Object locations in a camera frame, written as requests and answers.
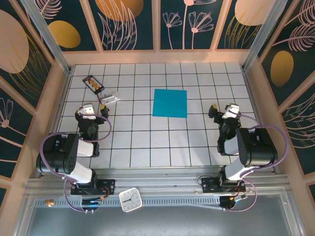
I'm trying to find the blue cloth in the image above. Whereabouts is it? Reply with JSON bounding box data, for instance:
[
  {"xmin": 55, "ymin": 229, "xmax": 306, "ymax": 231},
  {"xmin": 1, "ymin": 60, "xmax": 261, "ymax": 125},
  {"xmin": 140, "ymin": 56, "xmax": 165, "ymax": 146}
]
[{"xmin": 152, "ymin": 89, "xmax": 188, "ymax": 119}]

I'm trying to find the white square clock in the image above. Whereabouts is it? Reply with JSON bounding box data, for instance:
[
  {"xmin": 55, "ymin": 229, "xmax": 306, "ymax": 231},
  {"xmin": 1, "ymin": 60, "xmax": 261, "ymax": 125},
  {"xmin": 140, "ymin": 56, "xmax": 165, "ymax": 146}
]
[{"xmin": 119, "ymin": 187, "xmax": 143, "ymax": 213}]

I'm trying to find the clear plastic box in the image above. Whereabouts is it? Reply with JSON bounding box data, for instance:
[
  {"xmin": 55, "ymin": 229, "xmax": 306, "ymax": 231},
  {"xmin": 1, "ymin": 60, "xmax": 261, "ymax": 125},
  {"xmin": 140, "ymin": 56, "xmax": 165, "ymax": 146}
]
[{"xmin": 100, "ymin": 90, "xmax": 122, "ymax": 105}]

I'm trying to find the black battery with orange label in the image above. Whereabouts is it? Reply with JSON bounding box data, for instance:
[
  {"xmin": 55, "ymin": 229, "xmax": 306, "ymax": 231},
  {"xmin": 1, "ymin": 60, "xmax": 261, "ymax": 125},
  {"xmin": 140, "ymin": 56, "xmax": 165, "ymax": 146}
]
[{"xmin": 82, "ymin": 75, "xmax": 105, "ymax": 95}]

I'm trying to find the grey metal panel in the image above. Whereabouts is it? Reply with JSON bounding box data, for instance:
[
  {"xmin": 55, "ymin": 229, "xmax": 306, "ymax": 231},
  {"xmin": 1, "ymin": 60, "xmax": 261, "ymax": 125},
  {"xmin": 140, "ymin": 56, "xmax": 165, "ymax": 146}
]
[{"xmin": 14, "ymin": 194, "xmax": 306, "ymax": 236}]

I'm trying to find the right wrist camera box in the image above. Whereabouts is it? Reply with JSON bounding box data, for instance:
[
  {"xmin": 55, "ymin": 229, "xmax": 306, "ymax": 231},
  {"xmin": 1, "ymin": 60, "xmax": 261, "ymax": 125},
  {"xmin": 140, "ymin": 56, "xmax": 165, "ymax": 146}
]
[{"xmin": 222, "ymin": 103, "xmax": 241, "ymax": 120}]

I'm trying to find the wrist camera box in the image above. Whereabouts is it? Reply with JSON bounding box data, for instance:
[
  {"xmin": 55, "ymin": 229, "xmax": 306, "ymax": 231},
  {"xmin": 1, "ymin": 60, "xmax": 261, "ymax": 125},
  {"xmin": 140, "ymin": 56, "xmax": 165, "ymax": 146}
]
[
  {"xmin": 222, "ymin": 103, "xmax": 241, "ymax": 120},
  {"xmin": 78, "ymin": 104, "xmax": 97, "ymax": 120}
]

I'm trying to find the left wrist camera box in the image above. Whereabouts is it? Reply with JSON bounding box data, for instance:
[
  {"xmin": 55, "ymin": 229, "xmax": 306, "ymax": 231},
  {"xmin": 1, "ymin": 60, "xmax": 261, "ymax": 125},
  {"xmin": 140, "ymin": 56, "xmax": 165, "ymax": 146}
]
[{"xmin": 78, "ymin": 104, "xmax": 97, "ymax": 120}]

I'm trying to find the aluminium side rail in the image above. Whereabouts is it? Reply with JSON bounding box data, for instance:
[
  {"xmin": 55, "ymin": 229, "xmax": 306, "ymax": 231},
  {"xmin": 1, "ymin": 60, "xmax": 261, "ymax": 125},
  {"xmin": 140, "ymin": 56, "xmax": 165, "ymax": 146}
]
[
  {"xmin": 242, "ymin": 68, "xmax": 280, "ymax": 174},
  {"xmin": 38, "ymin": 70, "xmax": 73, "ymax": 178}
]

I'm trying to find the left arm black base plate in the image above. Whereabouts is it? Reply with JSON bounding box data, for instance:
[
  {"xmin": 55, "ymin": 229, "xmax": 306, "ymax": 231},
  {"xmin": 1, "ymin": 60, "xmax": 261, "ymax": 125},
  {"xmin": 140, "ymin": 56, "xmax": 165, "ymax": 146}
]
[{"xmin": 70, "ymin": 178, "xmax": 116, "ymax": 196}]

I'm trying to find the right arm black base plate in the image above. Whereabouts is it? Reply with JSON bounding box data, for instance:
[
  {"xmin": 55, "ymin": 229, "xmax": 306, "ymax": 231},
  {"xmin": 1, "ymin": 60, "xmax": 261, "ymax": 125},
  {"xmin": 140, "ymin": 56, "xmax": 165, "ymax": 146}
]
[{"xmin": 201, "ymin": 177, "xmax": 246, "ymax": 194}]

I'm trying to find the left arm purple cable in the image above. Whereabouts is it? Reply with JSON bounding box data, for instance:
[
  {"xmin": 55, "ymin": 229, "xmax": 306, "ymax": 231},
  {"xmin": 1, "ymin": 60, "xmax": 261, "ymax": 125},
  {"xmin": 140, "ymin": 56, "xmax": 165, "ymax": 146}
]
[{"xmin": 39, "ymin": 114, "xmax": 113, "ymax": 212}]

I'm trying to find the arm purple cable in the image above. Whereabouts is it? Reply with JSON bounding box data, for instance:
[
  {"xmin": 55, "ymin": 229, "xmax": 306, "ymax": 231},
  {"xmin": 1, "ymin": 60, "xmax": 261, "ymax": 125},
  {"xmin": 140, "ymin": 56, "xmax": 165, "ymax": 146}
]
[
  {"xmin": 39, "ymin": 114, "xmax": 113, "ymax": 212},
  {"xmin": 222, "ymin": 110, "xmax": 289, "ymax": 212}
]

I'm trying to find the black electronics board with wires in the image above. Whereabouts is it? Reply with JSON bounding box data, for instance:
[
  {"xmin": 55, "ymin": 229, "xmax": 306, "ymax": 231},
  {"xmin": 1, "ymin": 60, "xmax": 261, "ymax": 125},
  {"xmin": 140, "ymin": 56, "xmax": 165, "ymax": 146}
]
[
  {"xmin": 81, "ymin": 196, "xmax": 109, "ymax": 213},
  {"xmin": 218, "ymin": 194, "xmax": 248, "ymax": 211}
]

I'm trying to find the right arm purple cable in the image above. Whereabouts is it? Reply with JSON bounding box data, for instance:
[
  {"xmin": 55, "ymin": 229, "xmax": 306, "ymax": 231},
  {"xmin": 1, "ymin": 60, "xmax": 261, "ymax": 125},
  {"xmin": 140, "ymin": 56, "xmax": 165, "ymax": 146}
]
[{"xmin": 222, "ymin": 110, "xmax": 289, "ymax": 212}]

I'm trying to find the aluminium corner post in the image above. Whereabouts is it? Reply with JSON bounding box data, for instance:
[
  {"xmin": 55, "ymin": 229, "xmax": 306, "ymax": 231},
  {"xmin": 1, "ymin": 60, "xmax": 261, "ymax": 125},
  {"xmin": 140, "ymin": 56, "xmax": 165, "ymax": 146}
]
[
  {"xmin": 242, "ymin": 0, "xmax": 290, "ymax": 72},
  {"xmin": 19, "ymin": 0, "xmax": 73, "ymax": 74}
]

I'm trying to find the aluminium mounting rail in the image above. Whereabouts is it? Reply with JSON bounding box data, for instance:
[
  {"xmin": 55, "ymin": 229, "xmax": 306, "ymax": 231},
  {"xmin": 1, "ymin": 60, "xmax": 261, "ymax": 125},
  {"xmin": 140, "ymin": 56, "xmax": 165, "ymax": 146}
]
[{"xmin": 26, "ymin": 167, "xmax": 290, "ymax": 197}]

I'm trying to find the slotted grey cable duct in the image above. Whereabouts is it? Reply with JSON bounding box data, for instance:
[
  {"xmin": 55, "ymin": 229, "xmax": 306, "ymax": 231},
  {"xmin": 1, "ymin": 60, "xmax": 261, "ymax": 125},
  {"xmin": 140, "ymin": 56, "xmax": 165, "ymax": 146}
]
[{"xmin": 34, "ymin": 198, "xmax": 222, "ymax": 208}]

